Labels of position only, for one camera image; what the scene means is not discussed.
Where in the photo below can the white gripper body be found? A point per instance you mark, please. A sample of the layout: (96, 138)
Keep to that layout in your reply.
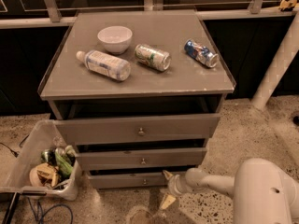
(176, 185)

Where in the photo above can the grey bottom drawer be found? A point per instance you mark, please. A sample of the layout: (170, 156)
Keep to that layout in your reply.
(127, 181)

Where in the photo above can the grey drawer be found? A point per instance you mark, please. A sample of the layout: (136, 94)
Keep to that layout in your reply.
(127, 181)
(137, 129)
(131, 159)

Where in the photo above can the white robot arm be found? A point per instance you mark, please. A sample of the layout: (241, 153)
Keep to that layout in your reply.
(262, 193)

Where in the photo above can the grey middle drawer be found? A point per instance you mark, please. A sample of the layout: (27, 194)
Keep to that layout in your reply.
(131, 159)

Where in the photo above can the grey drawer cabinet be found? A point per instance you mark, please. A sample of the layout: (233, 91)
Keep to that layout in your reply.
(185, 88)

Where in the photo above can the grey top drawer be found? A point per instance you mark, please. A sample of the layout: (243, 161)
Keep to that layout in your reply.
(137, 129)

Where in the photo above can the green can in bin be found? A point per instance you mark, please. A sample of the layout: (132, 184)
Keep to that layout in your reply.
(64, 167)

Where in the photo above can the green white soda can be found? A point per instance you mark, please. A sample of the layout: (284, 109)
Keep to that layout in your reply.
(154, 58)

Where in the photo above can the crumpled snack wrapper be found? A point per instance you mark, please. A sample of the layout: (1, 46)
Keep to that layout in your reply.
(44, 174)

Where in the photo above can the blue soda can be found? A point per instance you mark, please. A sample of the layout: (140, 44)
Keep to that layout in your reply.
(201, 53)

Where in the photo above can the clear plastic bottle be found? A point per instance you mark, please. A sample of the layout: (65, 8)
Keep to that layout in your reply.
(105, 64)

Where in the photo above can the clear plastic bin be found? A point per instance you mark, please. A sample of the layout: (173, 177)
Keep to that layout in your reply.
(45, 135)

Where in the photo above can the white ceramic bowl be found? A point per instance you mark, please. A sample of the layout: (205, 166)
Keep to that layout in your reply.
(115, 39)

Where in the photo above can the white diagonal pillar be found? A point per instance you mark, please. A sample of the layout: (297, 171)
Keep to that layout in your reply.
(287, 50)

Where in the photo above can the metal window railing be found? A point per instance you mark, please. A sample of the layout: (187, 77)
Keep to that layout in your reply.
(48, 13)

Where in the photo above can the yellow object on ledge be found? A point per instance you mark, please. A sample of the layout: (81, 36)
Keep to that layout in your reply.
(287, 5)

